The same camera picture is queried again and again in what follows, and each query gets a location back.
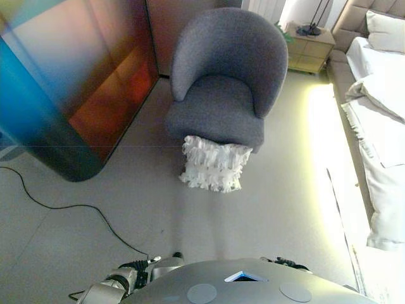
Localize beige upholstered bed frame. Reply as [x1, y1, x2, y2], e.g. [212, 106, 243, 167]
[327, 49, 374, 222]

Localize white fringed cushion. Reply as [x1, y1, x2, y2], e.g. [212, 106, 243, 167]
[178, 135, 254, 194]

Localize green leafy plant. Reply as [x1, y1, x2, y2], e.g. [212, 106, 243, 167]
[273, 20, 297, 44]

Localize black floor cable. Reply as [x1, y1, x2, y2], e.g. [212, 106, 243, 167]
[0, 167, 150, 258]

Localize white radiator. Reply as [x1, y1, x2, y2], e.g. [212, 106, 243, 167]
[242, 0, 287, 25]

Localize beige tufted headboard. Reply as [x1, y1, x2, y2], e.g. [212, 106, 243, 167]
[332, 0, 405, 51]

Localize grey upholstered armchair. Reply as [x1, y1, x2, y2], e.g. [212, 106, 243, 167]
[164, 8, 289, 155]

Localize glossy reflective wardrobe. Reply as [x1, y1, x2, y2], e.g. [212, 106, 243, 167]
[0, 0, 159, 183]

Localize white duvet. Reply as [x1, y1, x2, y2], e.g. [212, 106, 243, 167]
[344, 36, 405, 124]

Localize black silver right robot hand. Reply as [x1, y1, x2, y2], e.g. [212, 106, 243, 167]
[261, 256, 309, 272]

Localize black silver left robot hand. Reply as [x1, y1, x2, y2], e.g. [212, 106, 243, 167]
[125, 256, 163, 274]

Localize beige wooden nightstand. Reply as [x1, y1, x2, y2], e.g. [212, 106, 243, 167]
[286, 22, 336, 75]

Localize black lamp base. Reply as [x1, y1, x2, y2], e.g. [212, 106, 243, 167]
[296, 0, 332, 35]

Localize silver robot torso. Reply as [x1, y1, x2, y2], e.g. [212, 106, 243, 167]
[120, 256, 380, 304]

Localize white bed pillow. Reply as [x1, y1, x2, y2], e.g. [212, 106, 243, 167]
[365, 9, 405, 54]

